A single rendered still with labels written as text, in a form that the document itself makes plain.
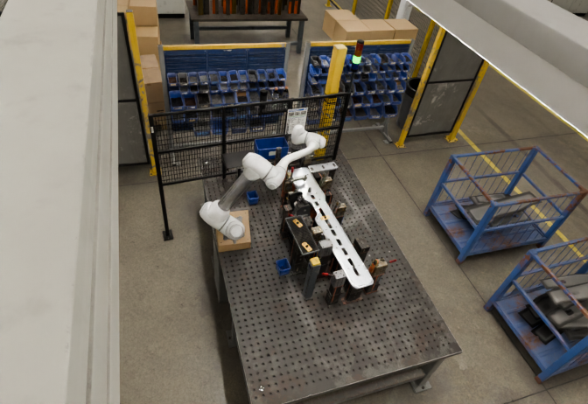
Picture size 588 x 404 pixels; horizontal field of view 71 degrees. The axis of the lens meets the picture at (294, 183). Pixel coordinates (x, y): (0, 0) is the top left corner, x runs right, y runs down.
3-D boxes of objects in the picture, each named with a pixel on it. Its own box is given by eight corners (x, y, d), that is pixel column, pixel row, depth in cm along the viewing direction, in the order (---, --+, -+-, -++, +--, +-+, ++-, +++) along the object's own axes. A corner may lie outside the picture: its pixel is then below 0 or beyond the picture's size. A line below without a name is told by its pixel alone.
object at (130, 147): (161, 167, 520) (138, 6, 385) (162, 174, 511) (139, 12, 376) (41, 180, 481) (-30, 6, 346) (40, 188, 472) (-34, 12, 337)
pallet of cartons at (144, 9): (164, 80, 673) (157, 17, 602) (111, 82, 652) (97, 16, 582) (162, 48, 756) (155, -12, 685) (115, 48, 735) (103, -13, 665)
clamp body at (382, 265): (380, 291, 338) (391, 265, 314) (364, 296, 333) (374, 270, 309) (373, 281, 345) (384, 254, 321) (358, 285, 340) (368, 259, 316)
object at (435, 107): (397, 148, 609) (446, 11, 474) (393, 142, 618) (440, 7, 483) (456, 142, 639) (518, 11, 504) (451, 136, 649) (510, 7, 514)
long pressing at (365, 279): (378, 282, 309) (379, 282, 308) (352, 290, 302) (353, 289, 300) (307, 166, 400) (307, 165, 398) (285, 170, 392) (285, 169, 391)
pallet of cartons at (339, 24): (372, 84, 747) (393, 8, 656) (394, 107, 693) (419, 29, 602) (311, 88, 709) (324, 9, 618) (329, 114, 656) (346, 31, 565)
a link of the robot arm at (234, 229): (235, 242, 341) (239, 246, 319) (217, 230, 337) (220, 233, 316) (247, 226, 343) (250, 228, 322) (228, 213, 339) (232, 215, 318)
